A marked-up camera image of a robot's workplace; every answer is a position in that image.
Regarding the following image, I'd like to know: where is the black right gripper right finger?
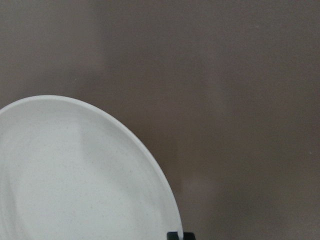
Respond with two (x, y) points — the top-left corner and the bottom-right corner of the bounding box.
(183, 232), (196, 240)

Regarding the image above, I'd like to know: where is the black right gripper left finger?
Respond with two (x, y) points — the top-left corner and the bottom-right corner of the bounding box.
(166, 231), (179, 240)

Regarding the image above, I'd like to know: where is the cream round plate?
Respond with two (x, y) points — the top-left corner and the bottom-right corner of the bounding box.
(0, 95), (183, 240)

